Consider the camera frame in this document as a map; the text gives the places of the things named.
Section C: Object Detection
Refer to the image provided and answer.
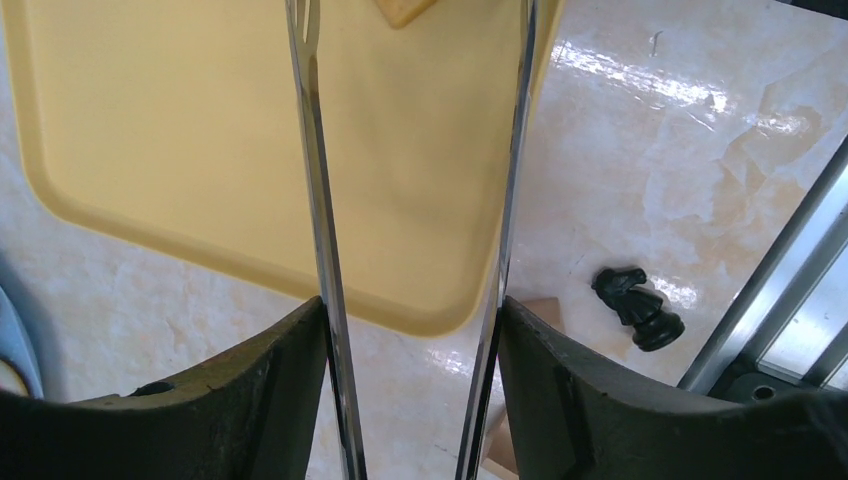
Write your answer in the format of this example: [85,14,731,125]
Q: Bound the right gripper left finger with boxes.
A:
[1,298,327,479]

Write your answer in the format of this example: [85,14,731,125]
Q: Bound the small black block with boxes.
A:
[591,267,685,352]

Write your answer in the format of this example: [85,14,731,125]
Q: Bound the metal tongs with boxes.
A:
[285,1,562,479]

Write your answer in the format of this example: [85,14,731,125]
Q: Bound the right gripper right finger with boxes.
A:
[498,298,847,479]

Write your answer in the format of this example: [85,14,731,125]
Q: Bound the yellow serving tray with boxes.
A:
[0,0,568,339]

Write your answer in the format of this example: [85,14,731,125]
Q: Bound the blue three-tier cake stand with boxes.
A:
[1,290,44,399]

